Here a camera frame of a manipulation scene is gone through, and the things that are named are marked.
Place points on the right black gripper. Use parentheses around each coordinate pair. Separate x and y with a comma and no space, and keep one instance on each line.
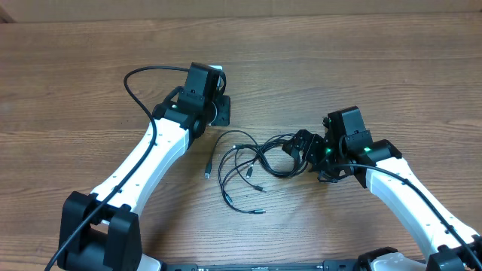
(312,147)

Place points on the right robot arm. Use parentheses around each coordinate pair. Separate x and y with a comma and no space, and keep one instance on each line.
(347,149)

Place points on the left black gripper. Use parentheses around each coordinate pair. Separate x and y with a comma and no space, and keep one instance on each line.
(224,117)

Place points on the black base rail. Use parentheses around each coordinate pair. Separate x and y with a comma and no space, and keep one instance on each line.
(326,265)

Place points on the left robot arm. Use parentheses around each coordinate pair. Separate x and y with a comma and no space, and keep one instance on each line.
(100,230)

